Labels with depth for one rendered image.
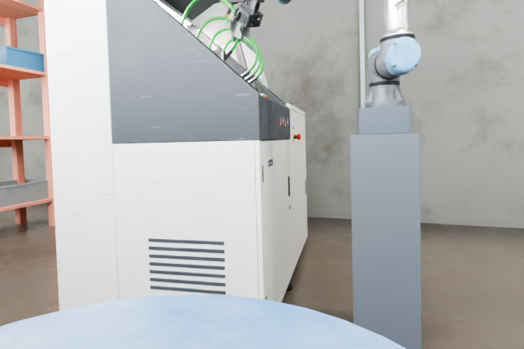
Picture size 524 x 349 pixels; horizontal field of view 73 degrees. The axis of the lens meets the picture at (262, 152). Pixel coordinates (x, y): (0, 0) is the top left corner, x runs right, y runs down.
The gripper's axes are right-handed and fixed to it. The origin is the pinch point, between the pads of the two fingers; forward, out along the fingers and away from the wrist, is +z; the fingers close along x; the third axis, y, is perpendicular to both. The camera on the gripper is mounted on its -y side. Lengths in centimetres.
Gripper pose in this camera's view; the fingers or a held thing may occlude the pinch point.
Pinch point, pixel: (236, 37)
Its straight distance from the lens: 152.3
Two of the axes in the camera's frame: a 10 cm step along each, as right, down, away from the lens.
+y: 6.0, 6.8, -4.3
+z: -3.0, 6.9, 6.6
